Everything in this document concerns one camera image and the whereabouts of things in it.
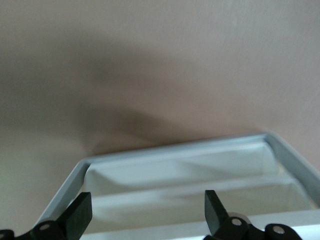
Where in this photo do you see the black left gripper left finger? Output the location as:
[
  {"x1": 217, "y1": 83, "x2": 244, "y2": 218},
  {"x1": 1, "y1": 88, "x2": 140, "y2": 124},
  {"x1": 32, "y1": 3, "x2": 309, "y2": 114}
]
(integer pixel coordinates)
[{"x1": 31, "y1": 191, "x2": 94, "y2": 240}]

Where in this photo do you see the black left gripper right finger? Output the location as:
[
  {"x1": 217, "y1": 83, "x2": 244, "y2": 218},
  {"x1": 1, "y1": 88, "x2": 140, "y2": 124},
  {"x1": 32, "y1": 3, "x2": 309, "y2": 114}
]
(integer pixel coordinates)
[{"x1": 203, "y1": 189, "x2": 301, "y2": 240}]

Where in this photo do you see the white cabinet drawer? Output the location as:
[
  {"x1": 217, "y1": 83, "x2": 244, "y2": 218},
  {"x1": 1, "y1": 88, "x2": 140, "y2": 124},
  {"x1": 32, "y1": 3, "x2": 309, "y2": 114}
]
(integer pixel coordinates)
[
  {"x1": 91, "y1": 174, "x2": 312, "y2": 222},
  {"x1": 84, "y1": 142, "x2": 280, "y2": 187},
  {"x1": 81, "y1": 208, "x2": 320, "y2": 240}
]

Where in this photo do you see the white drawer cabinet housing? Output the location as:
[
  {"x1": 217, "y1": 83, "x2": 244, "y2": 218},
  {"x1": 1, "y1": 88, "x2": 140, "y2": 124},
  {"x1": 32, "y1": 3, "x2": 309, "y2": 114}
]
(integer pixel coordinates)
[{"x1": 34, "y1": 131, "x2": 320, "y2": 240}]

